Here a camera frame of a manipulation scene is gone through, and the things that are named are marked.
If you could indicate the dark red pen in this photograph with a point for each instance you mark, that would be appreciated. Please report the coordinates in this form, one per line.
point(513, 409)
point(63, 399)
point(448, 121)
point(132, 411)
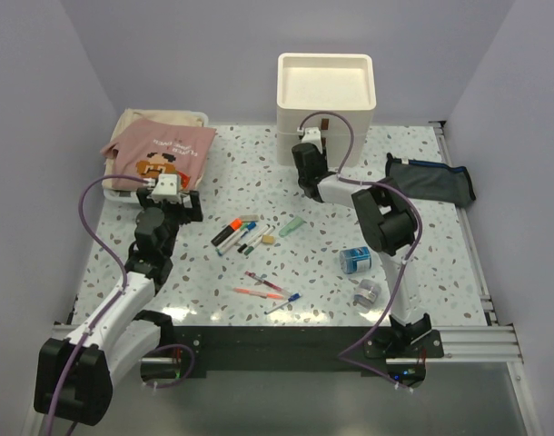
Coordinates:
point(267, 283)

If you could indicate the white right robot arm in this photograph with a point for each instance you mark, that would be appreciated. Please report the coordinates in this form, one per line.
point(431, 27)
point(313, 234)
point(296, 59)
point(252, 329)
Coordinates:
point(390, 225)

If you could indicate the green cap white marker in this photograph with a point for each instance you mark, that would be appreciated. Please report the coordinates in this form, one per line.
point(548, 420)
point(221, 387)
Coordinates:
point(232, 238)

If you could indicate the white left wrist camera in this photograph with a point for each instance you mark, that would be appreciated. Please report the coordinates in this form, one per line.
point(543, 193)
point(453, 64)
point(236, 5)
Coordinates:
point(166, 188)

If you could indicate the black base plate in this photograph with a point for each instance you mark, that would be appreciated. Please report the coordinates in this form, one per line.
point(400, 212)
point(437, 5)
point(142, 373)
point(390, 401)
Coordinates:
point(301, 362)

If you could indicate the orange pen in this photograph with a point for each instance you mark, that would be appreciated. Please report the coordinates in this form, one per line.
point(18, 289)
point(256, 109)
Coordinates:
point(264, 295)

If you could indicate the orange black highlighter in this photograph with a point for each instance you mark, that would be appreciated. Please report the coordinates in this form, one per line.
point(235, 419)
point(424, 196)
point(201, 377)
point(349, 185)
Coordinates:
point(226, 232)

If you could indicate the blue label can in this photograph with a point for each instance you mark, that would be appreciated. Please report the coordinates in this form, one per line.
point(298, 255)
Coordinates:
point(355, 260)

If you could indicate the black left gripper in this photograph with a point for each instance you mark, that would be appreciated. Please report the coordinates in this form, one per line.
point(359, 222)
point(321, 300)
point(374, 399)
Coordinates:
point(178, 207)

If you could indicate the blue cap ballpoint pen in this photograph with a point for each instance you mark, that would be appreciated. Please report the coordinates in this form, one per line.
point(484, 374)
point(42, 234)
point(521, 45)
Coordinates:
point(289, 300)

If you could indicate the grey white eraser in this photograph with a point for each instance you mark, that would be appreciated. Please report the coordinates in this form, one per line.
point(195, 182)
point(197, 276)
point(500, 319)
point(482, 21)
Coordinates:
point(248, 218)

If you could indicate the clear tape roll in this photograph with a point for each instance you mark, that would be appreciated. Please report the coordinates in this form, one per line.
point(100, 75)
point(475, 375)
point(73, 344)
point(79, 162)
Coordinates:
point(366, 293)

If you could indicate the grey pencil pouch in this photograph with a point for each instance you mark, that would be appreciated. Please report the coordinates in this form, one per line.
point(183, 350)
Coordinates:
point(431, 181)

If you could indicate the cream drawer organizer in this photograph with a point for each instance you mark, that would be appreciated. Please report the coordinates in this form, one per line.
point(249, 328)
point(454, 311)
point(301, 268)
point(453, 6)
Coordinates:
point(332, 92)

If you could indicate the black cap white marker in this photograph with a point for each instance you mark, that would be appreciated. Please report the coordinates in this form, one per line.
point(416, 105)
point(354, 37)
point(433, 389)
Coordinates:
point(260, 232)

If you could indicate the pink printed t-shirt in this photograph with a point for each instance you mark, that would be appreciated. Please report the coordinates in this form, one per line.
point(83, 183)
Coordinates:
point(146, 149)

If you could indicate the aluminium frame rail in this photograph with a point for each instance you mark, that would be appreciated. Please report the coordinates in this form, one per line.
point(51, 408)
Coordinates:
point(477, 344)

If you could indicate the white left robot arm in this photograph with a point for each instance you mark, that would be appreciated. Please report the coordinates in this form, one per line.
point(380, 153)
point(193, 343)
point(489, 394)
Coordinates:
point(76, 375)

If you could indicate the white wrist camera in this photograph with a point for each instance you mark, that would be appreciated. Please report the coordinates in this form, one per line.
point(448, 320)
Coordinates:
point(166, 188)
point(310, 135)

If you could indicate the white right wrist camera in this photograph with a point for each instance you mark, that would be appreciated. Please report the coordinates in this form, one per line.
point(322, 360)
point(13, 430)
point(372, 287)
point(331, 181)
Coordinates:
point(310, 135)

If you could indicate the blue cap white marker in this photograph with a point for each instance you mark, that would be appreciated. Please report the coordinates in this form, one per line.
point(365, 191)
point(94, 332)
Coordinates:
point(250, 227)

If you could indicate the white laundry tray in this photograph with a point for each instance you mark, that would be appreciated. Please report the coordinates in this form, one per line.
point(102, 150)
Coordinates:
point(118, 195)

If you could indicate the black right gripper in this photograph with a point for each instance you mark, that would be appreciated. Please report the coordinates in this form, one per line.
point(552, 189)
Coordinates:
point(322, 159)

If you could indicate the dark green cap marker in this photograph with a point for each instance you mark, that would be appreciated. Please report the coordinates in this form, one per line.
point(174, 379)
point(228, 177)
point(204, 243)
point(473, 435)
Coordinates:
point(258, 240)

